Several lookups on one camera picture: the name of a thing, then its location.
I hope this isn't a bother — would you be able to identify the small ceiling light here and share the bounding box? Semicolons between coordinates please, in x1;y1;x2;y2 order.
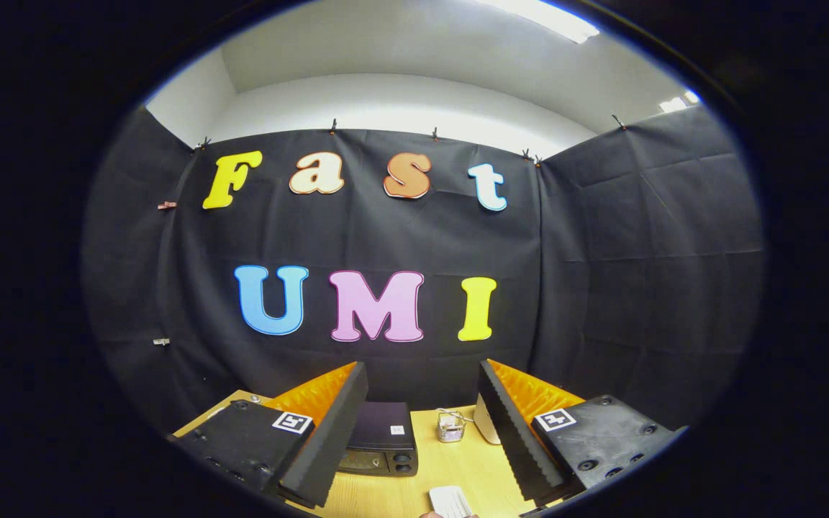
659;90;702;114

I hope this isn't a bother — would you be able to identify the long ceiling light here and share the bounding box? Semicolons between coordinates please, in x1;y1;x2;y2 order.
479;0;601;44

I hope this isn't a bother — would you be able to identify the black toaster oven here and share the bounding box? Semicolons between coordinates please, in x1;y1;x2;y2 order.
335;401;420;478

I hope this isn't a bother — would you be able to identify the white ribbed tray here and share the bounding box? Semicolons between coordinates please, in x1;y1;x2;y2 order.
428;486;474;518

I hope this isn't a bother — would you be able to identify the metal wire basket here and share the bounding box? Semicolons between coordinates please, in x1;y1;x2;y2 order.
436;409;467;443

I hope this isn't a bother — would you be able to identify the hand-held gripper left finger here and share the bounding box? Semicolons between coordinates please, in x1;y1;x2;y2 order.
170;362;370;508

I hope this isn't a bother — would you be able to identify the white slot toaster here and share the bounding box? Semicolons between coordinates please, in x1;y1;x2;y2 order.
474;392;503;445

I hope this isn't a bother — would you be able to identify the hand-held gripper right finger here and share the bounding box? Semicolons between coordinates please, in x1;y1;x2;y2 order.
477;358;689;504

